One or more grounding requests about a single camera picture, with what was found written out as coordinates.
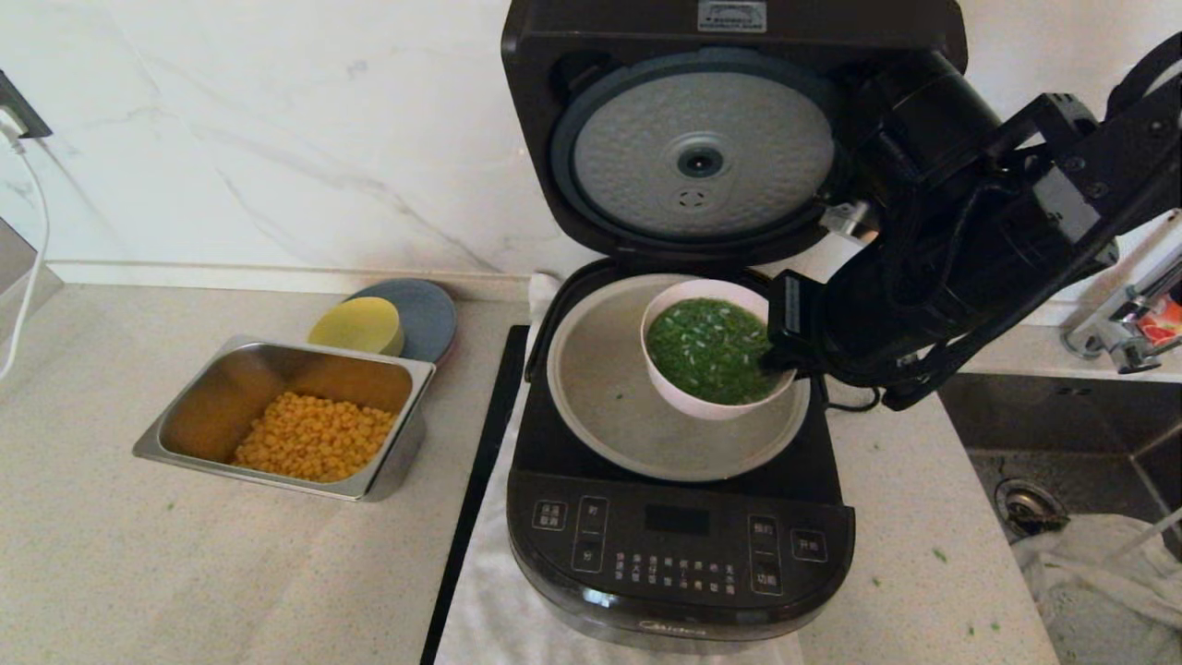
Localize yellow bowl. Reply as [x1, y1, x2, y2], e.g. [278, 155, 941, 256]
[308, 296, 405, 358]

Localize chrome faucet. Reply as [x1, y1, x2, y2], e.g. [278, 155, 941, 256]
[1060, 248, 1182, 375]

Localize orange dish soap bottle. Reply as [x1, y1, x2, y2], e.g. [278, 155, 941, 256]
[1140, 296, 1182, 348]

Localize grey inner pot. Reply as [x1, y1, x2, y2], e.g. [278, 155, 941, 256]
[547, 273, 812, 483]

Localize crumpled white cloth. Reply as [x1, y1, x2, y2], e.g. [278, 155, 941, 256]
[1011, 508, 1182, 665]

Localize black rice cooker lid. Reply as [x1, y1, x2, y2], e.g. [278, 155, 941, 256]
[501, 0, 969, 269]

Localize grey-blue plate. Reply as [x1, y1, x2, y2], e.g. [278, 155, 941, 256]
[344, 279, 458, 366]

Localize white charger cable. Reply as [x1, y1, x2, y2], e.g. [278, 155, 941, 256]
[0, 111, 53, 384]

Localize white round bowl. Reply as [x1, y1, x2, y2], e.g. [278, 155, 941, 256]
[640, 278, 800, 423]

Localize black rice cooker body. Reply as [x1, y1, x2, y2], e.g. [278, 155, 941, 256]
[506, 259, 857, 653]

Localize black power cord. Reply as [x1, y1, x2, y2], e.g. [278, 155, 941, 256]
[825, 383, 880, 414]

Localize white towel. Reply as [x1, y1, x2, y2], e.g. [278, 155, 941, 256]
[434, 272, 804, 665]

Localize chopped green onions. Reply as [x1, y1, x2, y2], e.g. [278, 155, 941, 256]
[646, 297, 778, 405]

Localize yellow corn kernels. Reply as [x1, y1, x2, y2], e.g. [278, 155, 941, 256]
[234, 392, 400, 482]

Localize long black strip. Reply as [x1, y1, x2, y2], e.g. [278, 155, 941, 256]
[420, 323, 530, 665]

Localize stainless steel sink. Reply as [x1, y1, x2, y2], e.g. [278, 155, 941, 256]
[935, 369, 1182, 665]

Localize stainless steel tray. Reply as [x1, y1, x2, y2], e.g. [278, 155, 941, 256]
[134, 334, 437, 502]

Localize metal sink drain strainer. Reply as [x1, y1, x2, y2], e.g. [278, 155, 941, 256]
[995, 478, 1068, 539]

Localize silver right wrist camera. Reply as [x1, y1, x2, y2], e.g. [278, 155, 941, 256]
[820, 201, 878, 243]

